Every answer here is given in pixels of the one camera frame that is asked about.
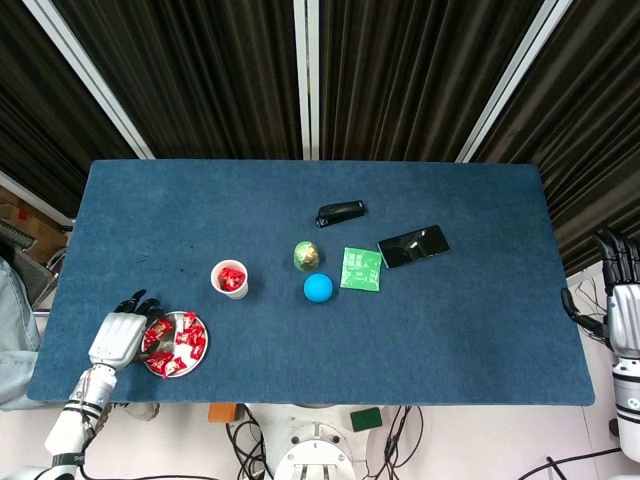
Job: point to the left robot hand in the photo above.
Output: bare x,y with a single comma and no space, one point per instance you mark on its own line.
117,340

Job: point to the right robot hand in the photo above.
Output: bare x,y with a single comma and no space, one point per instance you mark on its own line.
622,315

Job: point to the red candy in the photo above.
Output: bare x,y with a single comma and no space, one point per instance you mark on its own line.
201,332
159,330
189,320
160,360
200,351
177,367
185,336
236,286
231,275

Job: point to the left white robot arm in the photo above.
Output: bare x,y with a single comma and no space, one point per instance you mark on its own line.
70,430

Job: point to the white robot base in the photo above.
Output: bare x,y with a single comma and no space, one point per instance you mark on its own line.
315,450

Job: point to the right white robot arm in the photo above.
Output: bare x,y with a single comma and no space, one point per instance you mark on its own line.
629,400

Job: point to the silver metal plate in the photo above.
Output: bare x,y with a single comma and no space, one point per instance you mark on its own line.
172,320

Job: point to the white paper cup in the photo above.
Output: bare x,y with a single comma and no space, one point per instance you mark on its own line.
241,292

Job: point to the black office chair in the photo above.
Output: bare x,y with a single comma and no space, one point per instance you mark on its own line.
37,282

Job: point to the seated person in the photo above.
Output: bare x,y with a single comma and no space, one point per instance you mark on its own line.
15,325

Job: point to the orange box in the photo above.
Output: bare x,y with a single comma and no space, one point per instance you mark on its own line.
222,413

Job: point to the brown cardboard box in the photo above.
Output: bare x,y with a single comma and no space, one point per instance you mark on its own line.
15,205

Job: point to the black pleated curtain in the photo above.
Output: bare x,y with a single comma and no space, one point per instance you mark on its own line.
200,75
410,75
590,125
40,100

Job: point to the blue ball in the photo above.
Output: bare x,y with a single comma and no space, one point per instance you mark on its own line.
318,288

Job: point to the black smartphone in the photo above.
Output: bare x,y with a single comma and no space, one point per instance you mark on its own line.
414,246

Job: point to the blue felt table cloth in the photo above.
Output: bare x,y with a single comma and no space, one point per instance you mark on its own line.
350,350

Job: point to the green sachet packet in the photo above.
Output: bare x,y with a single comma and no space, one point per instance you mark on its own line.
361,268

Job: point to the black stapler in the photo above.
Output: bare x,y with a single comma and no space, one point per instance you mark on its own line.
341,212

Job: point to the dark green pad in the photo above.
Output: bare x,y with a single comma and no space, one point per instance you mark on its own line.
366,420

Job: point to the white frame rail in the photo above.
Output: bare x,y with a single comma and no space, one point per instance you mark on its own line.
35,196
582,273

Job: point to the white partition frame post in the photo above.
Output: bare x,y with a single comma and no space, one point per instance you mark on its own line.
299,75
516,75
88,75

